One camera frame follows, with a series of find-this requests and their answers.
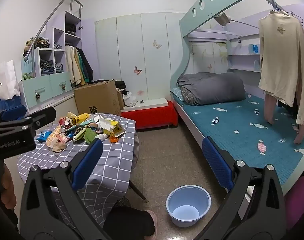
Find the person's left hand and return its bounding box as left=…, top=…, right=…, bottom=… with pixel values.
left=1, top=165, right=18, bottom=207

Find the grey hanging hat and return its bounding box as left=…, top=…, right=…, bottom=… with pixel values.
left=214, top=12, right=231, bottom=27

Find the person's leg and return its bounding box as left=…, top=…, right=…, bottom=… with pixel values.
left=103, top=196, right=155, bottom=240

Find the bright green wrapper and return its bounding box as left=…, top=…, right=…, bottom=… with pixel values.
left=75, top=127, right=100, bottom=144

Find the grey pillow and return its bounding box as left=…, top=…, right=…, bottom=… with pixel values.
left=177, top=72, right=246, bottom=106

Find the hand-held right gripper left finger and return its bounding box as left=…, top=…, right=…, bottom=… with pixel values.
left=19, top=139, right=110, bottom=240

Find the red step box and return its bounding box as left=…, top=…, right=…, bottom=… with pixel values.
left=120, top=97, right=179, bottom=130

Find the blue snack packet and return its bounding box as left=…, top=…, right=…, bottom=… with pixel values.
left=36, top=131, right=52, bottom=142

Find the hanging black jacket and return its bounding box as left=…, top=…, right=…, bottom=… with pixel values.
left=80, top=47, right=93, bottom=84

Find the white plastic bag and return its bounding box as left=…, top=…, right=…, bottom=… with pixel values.
left=123, top=92, right=138, bottom=107

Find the person in beige shirt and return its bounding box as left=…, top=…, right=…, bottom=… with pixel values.
left=258, top=10, right=304, bottom=125

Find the yellow snack packet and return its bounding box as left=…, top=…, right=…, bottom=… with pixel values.
left=73, top=113, right=90, bottom=125

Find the cardboard box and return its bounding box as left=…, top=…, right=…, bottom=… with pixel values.
left=73, top=79, right=125, bottom=117

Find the metal clothes hanger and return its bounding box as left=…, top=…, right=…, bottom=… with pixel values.
left=269, top=0, right=304, bottom=25

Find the olive folded clothes pile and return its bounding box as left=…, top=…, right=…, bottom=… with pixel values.
left=23, top=37, right=50, bottom=57

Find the grey checked tablecloth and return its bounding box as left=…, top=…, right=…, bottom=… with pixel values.
left=17, top=112, right=140, bottom=228

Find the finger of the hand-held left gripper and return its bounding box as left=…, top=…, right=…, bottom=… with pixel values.
left=0, top=106, right=57, bottom=132
left=0, top=104, right=27, bottom=125

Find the pink slipper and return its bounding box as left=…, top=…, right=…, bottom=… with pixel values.
left=143, top=210, right=158, bottom=240

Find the blue printed bed sheet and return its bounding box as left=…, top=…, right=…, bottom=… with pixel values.
left=171, top=87, right=304, bottom=188

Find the light blue pillow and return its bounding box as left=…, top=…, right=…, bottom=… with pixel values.
left=171, top=87, right=184, bottom=101

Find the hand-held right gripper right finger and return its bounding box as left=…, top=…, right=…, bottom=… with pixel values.
left=202, top=136, right=288, bottom=240

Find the white paper bag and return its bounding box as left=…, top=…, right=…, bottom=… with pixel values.
left=0, top=60, right=20, bottom=100

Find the grey metal handrail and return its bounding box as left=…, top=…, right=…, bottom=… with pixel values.
left=25, top=0, right=83, bottom=58

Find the hanging green garment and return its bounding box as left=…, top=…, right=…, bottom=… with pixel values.
left=75, top=49, right=87, bottom=86

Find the black table leg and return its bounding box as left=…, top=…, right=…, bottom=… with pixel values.
left=129, top=180, right=148, bottom=203

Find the beige plastic wrapper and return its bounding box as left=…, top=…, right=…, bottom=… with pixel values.
left=46, top=126, right=68, bottom=153

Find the teal bunk bed frame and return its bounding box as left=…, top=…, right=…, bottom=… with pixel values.
left=170, top=0, right=304, bottom=198

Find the purple fabric seat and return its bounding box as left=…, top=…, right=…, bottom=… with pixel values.
left=284, top=175, right=304, bottom=233

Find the teal stair cabinet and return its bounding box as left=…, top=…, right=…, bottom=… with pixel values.
left=18, top=10, right=95, bottom=115

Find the black clothes pile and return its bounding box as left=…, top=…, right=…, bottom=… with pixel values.
left=114, top=80, right=128, bottom=92

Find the blue white cylinder packet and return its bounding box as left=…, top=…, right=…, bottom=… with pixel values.
left=97, top=118, right=126, bottom=137

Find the mint green wrapper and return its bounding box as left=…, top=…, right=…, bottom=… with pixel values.
left=79, top=118, right=98, bottom=127

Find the hanging cream jacket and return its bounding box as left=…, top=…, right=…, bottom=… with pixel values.
left=65, top=45, right=78, bottom=85

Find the white wardrobe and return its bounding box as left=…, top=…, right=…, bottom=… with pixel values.
left=94, top=12, right=187, bottom=105

